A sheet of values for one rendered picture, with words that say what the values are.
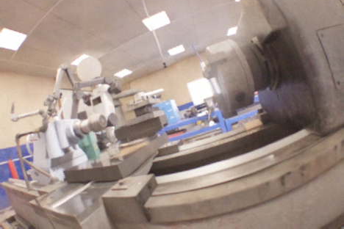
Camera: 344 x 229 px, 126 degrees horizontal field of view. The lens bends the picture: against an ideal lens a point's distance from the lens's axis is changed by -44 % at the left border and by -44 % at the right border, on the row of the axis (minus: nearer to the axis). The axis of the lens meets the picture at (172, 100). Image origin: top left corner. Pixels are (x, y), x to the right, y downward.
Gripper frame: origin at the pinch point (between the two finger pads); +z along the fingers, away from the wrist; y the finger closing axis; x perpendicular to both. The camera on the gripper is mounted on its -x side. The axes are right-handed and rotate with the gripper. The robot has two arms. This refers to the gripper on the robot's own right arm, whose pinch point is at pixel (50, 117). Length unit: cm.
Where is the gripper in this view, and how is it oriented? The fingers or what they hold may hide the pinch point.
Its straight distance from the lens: 160.5
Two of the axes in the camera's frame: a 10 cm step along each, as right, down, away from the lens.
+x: 3.5, 4.8, 8.0
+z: 1.5, 8.2, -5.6
